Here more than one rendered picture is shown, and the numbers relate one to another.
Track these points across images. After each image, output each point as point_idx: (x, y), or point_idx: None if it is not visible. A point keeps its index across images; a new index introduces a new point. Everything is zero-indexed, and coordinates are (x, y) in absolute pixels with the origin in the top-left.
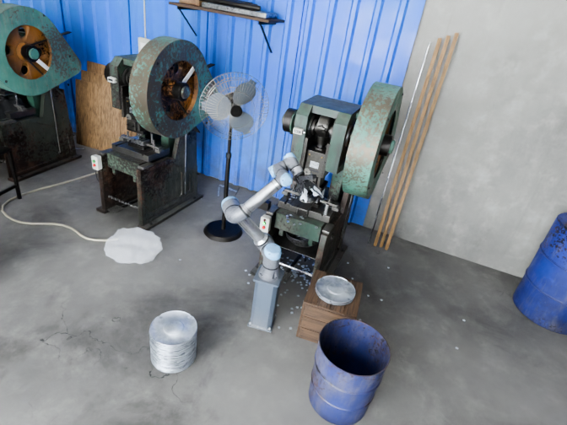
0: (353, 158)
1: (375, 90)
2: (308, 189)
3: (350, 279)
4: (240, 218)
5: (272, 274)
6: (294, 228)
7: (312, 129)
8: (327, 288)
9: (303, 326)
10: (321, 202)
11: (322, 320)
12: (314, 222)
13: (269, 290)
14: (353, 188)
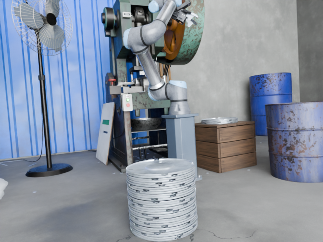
0: (191, 7)
1: None
2: (185, 18)
3: None
4: (162, 30)
5: (188, 105)
6: (149, 102)
7: (132, 18)
8: (216, 119)
9: (222, 156)
10: None
11: (234, 138)
12: None
13: (191, 124)
14: (192, 40)
